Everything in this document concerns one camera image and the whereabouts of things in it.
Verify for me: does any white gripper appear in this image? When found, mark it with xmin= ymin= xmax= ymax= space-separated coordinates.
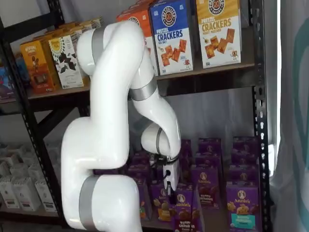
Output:
xmin=162 ymin=160 xmax=180 ymax=205

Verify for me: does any purple Annie's box teal patch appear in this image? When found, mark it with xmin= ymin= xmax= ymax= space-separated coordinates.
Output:
xmin=225 ymin=183 xmax=263 ymax=230
xmin=230 ymin=151 xmax=260 ymax=167
xmin=228 ymin=165 xmax=261 ymax=186
xmin=232 ymin=136 xmax=259 ymax=154

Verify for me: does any orange cookie box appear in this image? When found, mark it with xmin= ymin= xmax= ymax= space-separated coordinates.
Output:
xmin=19 ymin=38 xmax=61 ymax=94

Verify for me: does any blue pretzel crackers box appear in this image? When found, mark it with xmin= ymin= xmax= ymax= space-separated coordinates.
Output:
xmin=149 ymin=0 xmax=195 ymax=76

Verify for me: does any orange pretzel crackers box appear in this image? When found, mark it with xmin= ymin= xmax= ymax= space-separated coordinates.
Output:
xmin=124 ymin=0 xmax=155 ymax=13
xmin=116 ymin=9 xmax=159 ymax=77

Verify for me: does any purple Annie's box brown patch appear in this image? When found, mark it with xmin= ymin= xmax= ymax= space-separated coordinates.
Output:
xmin=194 ymin=152 xmax=223 ymax=169
xmin=173 ymin=187 xmax=206 ymax=232
xmin=197 ymin=138 xmax=222 ymax=155
xmin=192 ymin=166 xmax=221 ymax=210

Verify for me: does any purple Annie's box green patch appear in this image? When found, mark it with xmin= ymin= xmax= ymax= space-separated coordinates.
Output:
xmin=131 ymin=151 xmax=152 ymax=167
xmin=127 ymin=164 xmax=152 ymax=181
xmin=137 ymin=178 xmax=153 ymax=221

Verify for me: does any small white carton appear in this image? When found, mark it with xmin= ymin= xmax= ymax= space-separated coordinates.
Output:
xmin=11 ymin=162 xmax=31 ymax=179
xmin=34 ymin=180 xmax=58 ymax=213
xmin=0 ymin=161 xmax=13 ymax=179
xmin=12 ymin=177 xmax=42 ymax=211
xmin=28 ymin=163 xmax=46 ymax=182
xmin=0 ymin=177 xmax=20 ymax=210

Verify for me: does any blue snack package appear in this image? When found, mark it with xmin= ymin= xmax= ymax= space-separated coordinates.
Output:
xmin=14 ymin=52 xmax=30 ymax=84

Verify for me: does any purple blue snack box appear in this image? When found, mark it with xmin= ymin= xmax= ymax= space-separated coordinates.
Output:
xmin=0 ymin=65 xmax=18 ymax=101

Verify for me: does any yellow pretzel crackers box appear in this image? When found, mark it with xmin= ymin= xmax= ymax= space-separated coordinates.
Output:
xmin=195 ymin=0 xmax=242 ymax=69

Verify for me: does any Simple Mills bar box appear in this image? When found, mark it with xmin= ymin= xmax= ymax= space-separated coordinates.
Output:
xmin=79 ymin=16 xmax=105 ymax=32

